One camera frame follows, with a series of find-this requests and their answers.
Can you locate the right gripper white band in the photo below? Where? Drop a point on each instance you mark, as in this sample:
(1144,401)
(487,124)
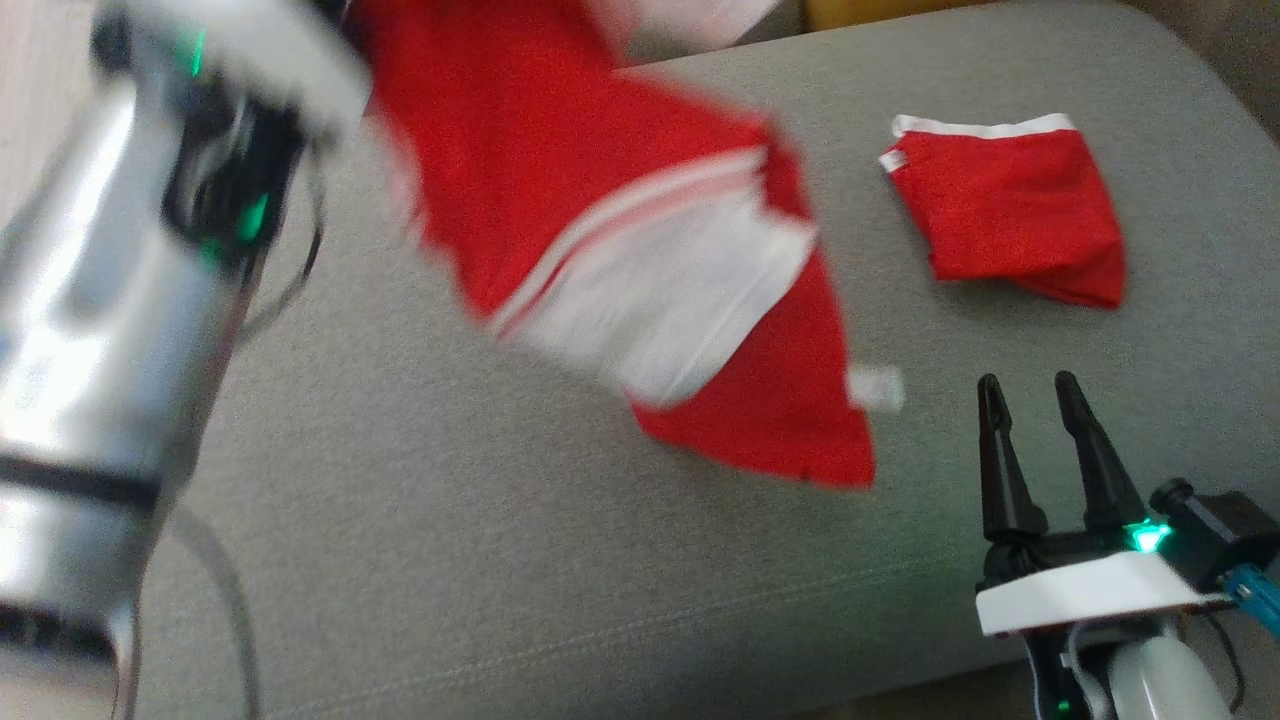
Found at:
(1080,590)

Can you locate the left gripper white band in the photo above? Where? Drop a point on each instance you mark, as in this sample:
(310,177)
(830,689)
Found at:
(290,50)

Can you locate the red white basketball jersey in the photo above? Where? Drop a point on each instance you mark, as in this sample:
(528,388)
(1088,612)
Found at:
(520,150)

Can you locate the red shorts white stripe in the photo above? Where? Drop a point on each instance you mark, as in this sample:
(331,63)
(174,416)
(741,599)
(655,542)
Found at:
(1010,210)

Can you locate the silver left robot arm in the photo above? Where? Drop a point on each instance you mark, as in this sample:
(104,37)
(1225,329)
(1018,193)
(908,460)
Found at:
(100,330)

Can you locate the blue right wrist connector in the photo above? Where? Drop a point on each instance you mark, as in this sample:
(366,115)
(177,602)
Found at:
(1255,595)

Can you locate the yellow cushion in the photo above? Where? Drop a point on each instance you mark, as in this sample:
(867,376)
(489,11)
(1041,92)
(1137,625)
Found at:
(880,10)

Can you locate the grey fabric sofa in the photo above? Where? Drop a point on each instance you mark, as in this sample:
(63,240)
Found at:
(500,550)

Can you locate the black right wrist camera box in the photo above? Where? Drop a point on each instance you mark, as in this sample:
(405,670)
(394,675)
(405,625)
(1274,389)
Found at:
(1225,535)

